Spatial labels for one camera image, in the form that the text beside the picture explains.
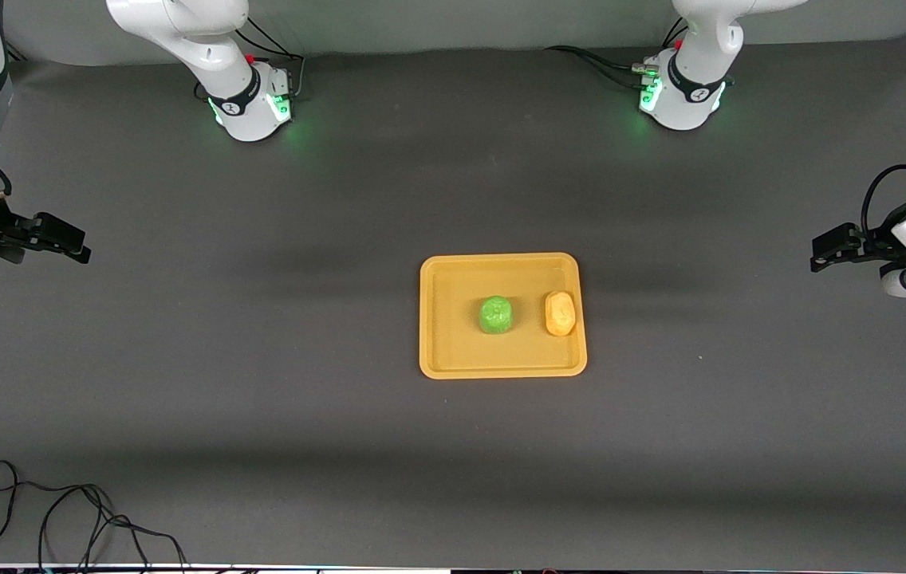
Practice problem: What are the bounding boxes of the yellow potato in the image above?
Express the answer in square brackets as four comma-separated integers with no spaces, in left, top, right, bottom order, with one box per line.
[544,291,577,337]

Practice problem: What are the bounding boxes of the green apple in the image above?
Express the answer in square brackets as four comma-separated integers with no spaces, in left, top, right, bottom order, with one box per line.
[477,296,516,336]

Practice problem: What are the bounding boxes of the orange plastic tray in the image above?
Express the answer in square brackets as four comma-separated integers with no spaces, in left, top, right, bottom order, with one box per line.
[420,253,588,379]

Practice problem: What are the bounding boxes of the dark grey table mat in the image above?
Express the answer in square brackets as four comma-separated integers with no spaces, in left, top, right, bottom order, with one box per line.
[0,30,906,568]

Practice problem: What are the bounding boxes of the loose black looped cable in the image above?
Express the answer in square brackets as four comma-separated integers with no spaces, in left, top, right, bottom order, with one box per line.
[0,460,189,572]

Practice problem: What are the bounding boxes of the black right base cable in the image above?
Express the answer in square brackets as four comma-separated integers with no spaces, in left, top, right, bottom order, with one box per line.
[234,16,307,100]

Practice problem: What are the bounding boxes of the black base cable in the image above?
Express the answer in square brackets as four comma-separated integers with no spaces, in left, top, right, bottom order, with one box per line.
[545,45,652,88]
[234,16,307,100]

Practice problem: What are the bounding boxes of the black left base cable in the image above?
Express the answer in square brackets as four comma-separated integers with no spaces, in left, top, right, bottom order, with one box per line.
[545,45,652,88]

